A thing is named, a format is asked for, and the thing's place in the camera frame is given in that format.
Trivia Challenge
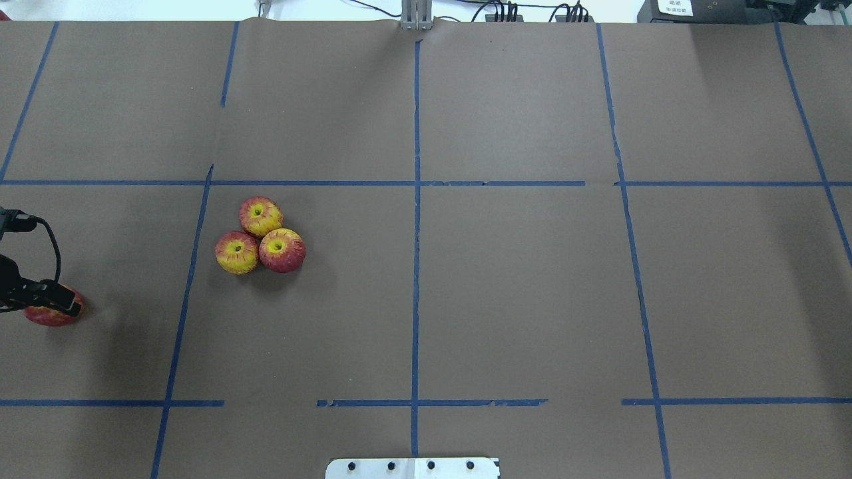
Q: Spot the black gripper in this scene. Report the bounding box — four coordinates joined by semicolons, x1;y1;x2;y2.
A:
1;255;82;315

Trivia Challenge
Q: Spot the lone red yellow apple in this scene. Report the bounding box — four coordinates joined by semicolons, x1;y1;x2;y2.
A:
23;289;85;327

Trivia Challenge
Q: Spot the left yellow red apple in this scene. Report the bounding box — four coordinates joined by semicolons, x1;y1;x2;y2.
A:
215;230;260;275

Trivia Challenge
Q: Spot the top red yellow apple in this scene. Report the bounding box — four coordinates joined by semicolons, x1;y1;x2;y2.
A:
238;195;285;239

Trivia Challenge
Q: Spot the right red apple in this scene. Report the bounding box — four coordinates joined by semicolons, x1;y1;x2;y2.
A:
259;228;306;273

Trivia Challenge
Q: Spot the brown paper table cover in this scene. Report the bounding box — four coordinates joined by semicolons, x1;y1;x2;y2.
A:
2;18;850;478

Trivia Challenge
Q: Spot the black box with label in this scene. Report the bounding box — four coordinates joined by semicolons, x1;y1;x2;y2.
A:
636;1;778;25

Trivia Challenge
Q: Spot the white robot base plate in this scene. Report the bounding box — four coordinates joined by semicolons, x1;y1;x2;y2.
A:
323;457;501;478

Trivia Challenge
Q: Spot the grey aluminium post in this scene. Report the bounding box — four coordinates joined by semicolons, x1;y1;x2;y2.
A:
401;0;434;31

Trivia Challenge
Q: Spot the black cable connector left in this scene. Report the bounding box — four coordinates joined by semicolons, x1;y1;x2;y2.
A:
475;1;523;23

